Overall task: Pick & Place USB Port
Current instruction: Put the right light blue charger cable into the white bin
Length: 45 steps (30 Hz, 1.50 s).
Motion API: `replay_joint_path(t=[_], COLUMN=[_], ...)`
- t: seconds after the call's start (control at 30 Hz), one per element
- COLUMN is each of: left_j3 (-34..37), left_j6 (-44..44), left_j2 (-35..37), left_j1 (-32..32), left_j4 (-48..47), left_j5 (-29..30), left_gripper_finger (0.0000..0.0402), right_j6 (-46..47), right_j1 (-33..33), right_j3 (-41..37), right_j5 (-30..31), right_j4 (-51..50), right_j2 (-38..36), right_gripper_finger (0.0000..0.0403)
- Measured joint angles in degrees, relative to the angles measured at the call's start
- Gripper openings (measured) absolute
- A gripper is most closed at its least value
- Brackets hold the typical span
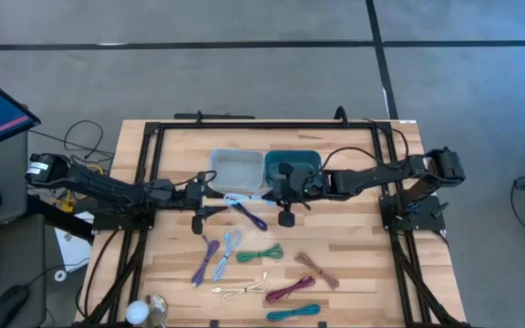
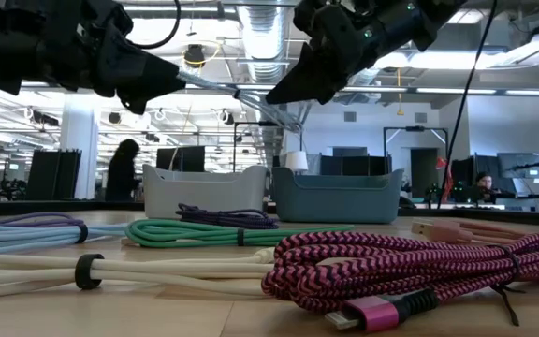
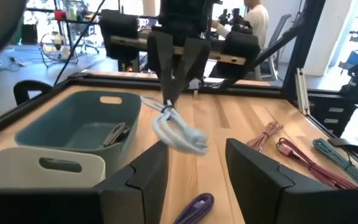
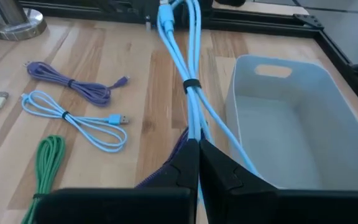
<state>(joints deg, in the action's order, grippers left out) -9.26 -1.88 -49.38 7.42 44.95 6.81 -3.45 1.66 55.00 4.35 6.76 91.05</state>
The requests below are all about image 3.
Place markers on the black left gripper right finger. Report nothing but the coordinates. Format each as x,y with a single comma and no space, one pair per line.
259,193

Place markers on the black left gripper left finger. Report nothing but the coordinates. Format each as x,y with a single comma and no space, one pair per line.
135,193

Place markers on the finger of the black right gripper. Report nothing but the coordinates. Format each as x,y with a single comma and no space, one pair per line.
166,56
193,59

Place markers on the red box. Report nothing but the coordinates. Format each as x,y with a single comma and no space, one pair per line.
59,15

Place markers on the person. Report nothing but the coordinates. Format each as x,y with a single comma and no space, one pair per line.
256,21

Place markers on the teal plastic bin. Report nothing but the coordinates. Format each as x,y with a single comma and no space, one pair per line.
73,118

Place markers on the black chair back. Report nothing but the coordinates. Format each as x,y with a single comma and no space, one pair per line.
33,85

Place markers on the black drawer cabinet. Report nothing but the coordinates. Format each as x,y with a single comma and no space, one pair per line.
325,115

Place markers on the white metal strut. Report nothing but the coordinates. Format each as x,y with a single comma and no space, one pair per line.
302,93

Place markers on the white plastic bin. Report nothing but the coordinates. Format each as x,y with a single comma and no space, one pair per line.
11,168

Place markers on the black aluminium table frame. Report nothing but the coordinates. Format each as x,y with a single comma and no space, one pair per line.
303,46

